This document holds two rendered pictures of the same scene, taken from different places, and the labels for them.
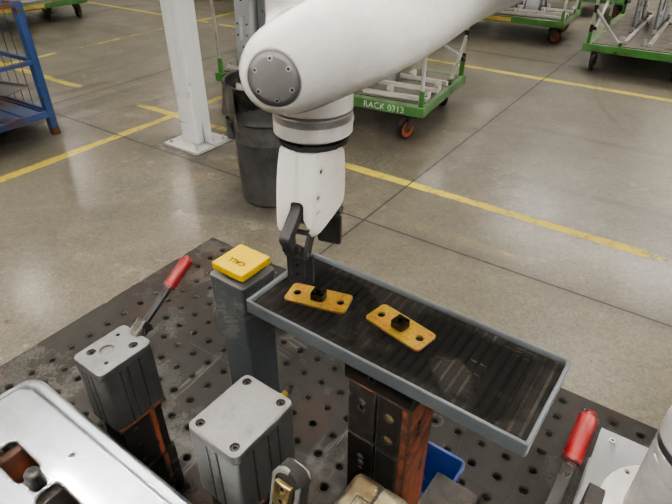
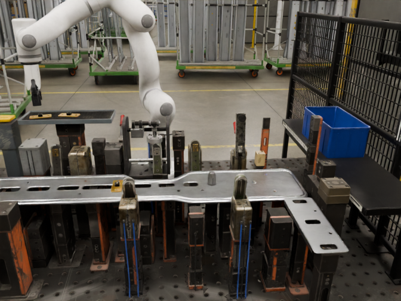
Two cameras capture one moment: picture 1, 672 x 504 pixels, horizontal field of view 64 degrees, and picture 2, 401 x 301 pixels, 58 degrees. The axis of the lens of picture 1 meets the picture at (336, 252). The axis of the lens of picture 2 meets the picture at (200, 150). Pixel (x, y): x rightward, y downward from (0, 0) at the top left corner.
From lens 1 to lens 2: 1.09 m
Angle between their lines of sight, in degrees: 37
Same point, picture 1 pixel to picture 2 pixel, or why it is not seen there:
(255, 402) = (35, 140)
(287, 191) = (29, 76)
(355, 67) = (48, 36)
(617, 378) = not seen: hidden behind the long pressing
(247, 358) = (14, 155)
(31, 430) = not seen: outside the picture
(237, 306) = (9, 132)
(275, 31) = (27, 30)
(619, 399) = not seen: hidden behind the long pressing
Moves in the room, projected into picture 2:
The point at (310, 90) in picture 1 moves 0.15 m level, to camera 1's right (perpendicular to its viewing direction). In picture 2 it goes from (38, 42) to (78, 40)
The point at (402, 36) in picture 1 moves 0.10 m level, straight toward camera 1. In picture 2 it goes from (56, 30) to (63, 31)
